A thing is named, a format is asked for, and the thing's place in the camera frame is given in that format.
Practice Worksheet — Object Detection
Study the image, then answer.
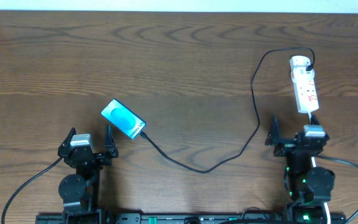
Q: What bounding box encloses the white power strip cord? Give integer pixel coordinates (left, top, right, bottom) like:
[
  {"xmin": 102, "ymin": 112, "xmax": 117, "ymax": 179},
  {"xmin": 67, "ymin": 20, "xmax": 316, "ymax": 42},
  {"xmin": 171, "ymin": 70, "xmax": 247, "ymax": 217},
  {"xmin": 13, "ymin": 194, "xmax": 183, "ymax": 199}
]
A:
[{"xmin": 308, "ymin": 112, "xmax": 332, "ymax": 224}]

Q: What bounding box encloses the white power strip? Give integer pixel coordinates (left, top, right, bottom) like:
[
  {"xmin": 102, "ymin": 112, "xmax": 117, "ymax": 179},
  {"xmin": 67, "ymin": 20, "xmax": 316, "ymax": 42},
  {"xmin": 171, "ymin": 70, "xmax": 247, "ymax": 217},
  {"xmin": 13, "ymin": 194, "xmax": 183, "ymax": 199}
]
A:
[{"xmin": 290, "ymin": 55, "xmax": 319, "ymax": 114}]

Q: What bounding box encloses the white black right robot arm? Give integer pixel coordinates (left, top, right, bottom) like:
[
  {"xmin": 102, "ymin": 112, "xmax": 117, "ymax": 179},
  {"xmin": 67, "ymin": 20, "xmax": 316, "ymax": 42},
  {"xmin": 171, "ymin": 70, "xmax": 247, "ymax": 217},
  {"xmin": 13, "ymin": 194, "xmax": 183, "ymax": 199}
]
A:
[{"xmin": 265, "ymin": 115, "xmax": 335, "ymax": 223}]

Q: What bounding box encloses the blue screen smartphone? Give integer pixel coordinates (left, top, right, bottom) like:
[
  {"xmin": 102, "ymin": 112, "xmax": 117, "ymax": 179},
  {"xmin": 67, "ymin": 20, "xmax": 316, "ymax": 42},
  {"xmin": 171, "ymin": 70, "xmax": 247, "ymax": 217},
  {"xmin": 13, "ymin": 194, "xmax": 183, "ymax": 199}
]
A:
[{"xmin": 101, "ymin": 99, "xmax": 146, "ymax": 139}]

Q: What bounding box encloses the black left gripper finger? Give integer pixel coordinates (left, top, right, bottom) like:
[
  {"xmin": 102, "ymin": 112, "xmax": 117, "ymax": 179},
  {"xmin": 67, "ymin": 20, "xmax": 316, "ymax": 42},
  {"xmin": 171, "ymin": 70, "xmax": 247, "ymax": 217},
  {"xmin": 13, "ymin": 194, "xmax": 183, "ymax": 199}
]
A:
[
  {"xmin": 104, "ymin": 124, "xmax": 119, "ymax": 157},
  {"xmin": 61, "ymin": 128, "xmax": 76, "ymax": 147}
]

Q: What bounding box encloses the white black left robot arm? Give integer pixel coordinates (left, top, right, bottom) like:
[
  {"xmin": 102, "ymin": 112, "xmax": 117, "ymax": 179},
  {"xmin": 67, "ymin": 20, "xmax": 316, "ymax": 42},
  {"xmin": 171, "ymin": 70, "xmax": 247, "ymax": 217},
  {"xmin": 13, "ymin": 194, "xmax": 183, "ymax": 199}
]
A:
[{"xmin": 58, "ymin": 125, "xmax": 119, "ymax": 223}]

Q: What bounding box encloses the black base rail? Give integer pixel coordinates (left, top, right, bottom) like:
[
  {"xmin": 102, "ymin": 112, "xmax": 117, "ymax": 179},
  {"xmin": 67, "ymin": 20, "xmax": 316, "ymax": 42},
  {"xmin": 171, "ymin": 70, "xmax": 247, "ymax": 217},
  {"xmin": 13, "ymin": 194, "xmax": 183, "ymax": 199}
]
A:
[{"xmin": 35, "ymin": 212, "xmax": 347, "ymax": 224}]

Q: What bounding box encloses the black charger cable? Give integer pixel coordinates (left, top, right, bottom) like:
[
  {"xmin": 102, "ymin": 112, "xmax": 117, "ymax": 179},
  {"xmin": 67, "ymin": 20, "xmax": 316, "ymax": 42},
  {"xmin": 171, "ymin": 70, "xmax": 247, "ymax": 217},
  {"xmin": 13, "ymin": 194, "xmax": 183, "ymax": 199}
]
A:
[{"xmin": 139, "ymin": 47, "xmax": 316, "ymax": 174}]

